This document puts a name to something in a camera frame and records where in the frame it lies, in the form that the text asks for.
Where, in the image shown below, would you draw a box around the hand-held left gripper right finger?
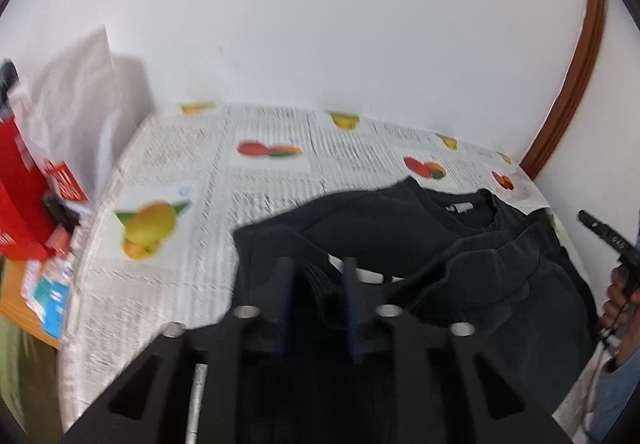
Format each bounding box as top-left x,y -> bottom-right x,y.
341,257 -> 571,444

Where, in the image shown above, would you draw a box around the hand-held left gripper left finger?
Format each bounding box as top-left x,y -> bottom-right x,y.
62,257 -> 296,444

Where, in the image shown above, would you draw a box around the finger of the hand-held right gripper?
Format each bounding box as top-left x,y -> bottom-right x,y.
577,209 -> 640,275

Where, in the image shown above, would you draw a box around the black sweatshirt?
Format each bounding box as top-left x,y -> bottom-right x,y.
232,177 -> 602,444

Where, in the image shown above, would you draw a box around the person's right forearm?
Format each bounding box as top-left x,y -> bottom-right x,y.
582,343 -> 640,443

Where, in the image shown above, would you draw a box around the person's right hand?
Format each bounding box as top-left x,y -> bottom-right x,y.
599,267 -> 640,341

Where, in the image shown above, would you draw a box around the blue and white packets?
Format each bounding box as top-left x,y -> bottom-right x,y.
21,258 -> 77,341

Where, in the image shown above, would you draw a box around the small pink packet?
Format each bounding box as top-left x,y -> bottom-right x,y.
46,226 -> 72,256

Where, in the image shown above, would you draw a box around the green cloth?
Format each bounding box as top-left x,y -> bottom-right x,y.
0,314 -> 62,431

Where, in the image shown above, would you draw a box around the red paper bag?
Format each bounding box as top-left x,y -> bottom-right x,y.
0,118 -> 66,261

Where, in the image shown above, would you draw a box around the white plastic bag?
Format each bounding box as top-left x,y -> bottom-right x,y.
19,24 -> 127,191

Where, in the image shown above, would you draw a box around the brown wooden door frame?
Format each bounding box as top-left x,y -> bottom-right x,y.
520,0 -> 609,181

